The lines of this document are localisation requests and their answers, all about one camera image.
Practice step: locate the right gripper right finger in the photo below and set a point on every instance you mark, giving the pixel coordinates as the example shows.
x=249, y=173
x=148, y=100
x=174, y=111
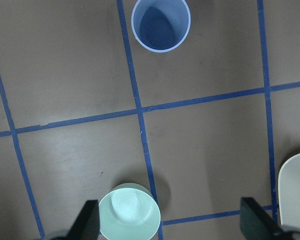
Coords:
x=255, y=223

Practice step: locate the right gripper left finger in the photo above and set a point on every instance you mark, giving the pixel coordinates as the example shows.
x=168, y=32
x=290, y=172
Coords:
x=87, y=224

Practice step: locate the blue cup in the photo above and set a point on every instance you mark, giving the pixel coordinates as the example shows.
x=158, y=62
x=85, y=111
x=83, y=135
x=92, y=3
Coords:
x=160, y=26

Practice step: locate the mint green bowl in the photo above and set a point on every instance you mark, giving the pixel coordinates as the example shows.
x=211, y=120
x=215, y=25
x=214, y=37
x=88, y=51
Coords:
x=129, y=212

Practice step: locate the cream white toaster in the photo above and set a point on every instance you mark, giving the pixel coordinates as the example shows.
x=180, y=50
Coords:
x=289, y=192

